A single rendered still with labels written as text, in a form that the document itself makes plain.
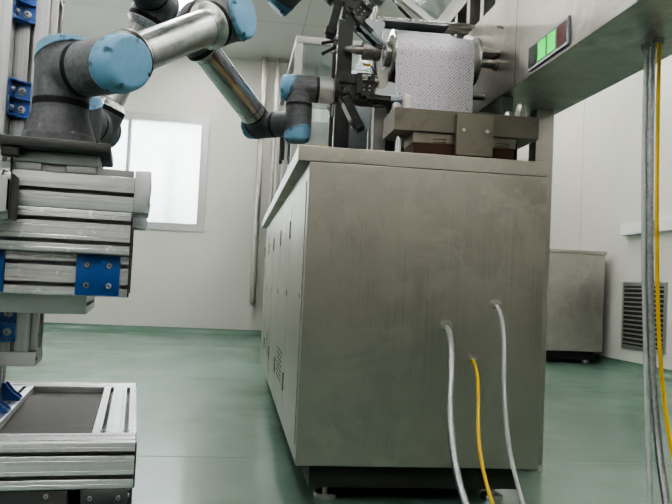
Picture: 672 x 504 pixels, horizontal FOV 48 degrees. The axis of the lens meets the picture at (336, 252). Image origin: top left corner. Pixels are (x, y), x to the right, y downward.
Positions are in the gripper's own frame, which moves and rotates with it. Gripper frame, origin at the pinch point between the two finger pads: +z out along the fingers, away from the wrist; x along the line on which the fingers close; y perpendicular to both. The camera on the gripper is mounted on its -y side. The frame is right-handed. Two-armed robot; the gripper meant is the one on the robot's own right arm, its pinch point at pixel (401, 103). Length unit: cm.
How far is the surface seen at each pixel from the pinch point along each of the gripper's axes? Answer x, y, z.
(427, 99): -0.2, 1.8, 7.8
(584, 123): 437, 106, 263
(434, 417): -26, -86, 7
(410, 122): -19.9, -9.8, -1.4
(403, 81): -0.2, 6.5, 0.4
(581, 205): 438, 30, 263
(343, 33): 33.0, 30.4, -13.7
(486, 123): -21.9, -9.0, 18.8
